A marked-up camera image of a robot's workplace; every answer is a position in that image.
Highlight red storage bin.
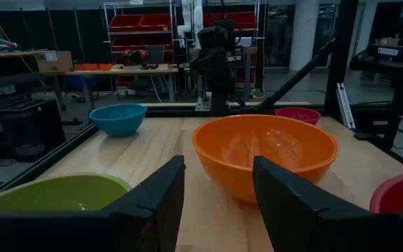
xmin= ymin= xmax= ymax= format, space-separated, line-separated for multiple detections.
xmin=140 ymin=13 xmax=172 ymax=32
xmin=108 ymin=14 xmax=143 ymax=33
xmin=203 ymin=11 xmax=257 ymax=30

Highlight metal shelf rack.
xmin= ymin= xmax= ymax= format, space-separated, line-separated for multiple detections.
xmin=203 ymin=0 xmax=266 ymax=99
xmin=102 ymin=1 xmax=177 ymax=67

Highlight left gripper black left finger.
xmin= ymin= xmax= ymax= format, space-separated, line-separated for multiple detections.
xmin=0 ymin=155 xmax=185 ymax=252

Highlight white round pillar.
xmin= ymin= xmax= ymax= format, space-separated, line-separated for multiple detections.
xmin=288 ymin=0 xmax=320 ymax=71

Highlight orange plastic bowl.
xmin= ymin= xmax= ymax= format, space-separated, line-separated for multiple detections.
xmin=192 ymin=114 xmax=339 ymax=204

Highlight silver aluminium profile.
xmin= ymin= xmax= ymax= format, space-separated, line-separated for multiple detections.
xmin=335 ymin=82 xmax=357 ymax=130

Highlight pinkish red plastic bowl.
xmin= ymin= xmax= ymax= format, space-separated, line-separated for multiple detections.
xmin=369 ymin=170 xmax=403 ymax=214

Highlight orange trays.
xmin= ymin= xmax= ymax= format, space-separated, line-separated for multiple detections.
xmin=75 ymin=62 xmax=113 ymax=72

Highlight green plastic bowl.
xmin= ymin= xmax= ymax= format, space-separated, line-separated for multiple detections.
xmin=0 ymin=173 xmax=132 ymax=214

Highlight wooden workbench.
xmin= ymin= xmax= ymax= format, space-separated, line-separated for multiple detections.
xmin=43 ymin=64 xmax=180 ymax=110

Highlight teal blue plastic bowl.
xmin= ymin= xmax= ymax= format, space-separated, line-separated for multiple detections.
xmin=88 ymin=103 xmax=148 ymax=138

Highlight brown cardboard box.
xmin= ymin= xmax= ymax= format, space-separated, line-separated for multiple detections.
xmin=35 ymin=51 xmax=74 ymax=74

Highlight black cabinet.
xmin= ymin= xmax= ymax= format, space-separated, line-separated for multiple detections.
xmin=0 ymin=97 xmax=66 ymax=162

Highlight red power tool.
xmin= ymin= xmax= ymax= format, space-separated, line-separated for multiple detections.
xmin=122 ymin=48 xmax=150 ymax=66

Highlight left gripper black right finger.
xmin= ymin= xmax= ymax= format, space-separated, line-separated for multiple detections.
xmin=253 ymin=156 xmax=403 ymax=252

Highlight crimson plastic bowl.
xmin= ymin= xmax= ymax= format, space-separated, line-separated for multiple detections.
xmin=274 ymin=106 xmax=323 ymax=126

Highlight black diagonal frame brace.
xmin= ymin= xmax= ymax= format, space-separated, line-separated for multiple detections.
xmin=256 ymin=38 xmax=337 ymax=113

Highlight black frame post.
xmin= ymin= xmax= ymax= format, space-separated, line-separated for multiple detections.
xmin=323 ymin=0 xmax=359 ymax=118

